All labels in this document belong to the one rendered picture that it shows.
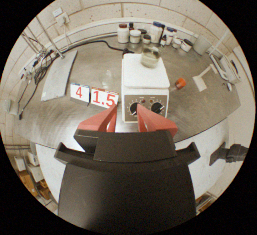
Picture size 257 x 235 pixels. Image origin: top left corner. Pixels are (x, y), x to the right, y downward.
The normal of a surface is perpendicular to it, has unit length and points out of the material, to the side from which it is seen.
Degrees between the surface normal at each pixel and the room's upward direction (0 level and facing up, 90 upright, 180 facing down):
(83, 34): 90
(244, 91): 90
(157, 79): 0
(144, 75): 0
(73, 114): 0
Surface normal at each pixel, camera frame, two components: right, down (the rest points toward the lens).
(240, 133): -0.99, 0.11
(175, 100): 0.00, -0.25
